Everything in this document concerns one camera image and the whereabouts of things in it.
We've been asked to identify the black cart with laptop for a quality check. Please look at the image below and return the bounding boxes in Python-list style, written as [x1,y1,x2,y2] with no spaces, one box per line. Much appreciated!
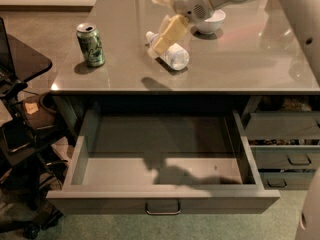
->
[0,18,68,239]

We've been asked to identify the white ceramic bowl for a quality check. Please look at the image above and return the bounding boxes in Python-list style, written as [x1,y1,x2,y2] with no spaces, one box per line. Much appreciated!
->
[195,9,226,34]

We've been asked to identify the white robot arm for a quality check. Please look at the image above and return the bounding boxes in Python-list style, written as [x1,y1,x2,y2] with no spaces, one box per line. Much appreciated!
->
[148,0,320,81]

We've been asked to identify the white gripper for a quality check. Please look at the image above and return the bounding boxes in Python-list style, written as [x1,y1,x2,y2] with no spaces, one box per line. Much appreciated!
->
[148,0,214,58]

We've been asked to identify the grey lower right drawer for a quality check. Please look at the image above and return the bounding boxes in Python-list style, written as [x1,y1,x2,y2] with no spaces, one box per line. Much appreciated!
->
[251,145,320,169]

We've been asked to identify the clear plastic water bottle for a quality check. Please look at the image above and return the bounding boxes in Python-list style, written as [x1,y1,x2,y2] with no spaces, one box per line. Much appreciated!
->
[160,43,189,71]

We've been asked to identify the grey bottom right drawer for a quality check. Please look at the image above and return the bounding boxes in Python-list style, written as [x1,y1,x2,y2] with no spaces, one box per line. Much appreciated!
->
[260,172,314,190]

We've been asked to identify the green soda can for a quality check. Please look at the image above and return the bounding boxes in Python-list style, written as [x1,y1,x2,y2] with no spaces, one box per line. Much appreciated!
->
[76,22,105,67]

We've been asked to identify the metal top drawer handle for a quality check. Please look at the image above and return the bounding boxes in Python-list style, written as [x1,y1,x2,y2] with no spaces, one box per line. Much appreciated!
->
[145,201,181,216]

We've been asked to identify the open grey top drawer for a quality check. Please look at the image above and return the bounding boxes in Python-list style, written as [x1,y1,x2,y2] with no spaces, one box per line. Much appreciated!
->
[47,110,280,214]

